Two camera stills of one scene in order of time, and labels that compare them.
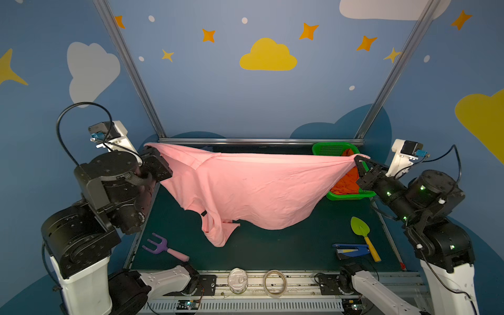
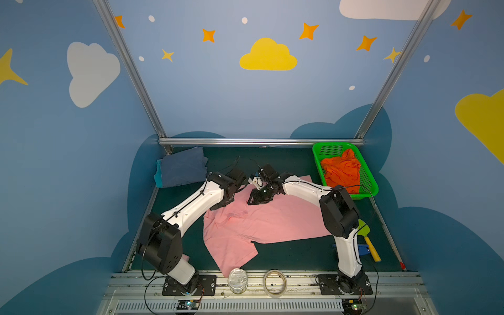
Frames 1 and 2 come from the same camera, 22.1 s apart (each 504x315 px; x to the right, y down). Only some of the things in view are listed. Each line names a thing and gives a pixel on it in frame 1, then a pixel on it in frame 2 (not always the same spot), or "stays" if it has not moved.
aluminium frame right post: [429, 12] stays
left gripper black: [158, 167] to [239, 178]
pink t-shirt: [263, 190] to [230, 231]
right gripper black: [370, 177] to [259, 195]
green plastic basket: [338, 149] stays
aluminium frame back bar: [263, 140] stays
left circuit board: [188, 304] stays
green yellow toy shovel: [361, 229] stays
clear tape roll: [272, 294] stays
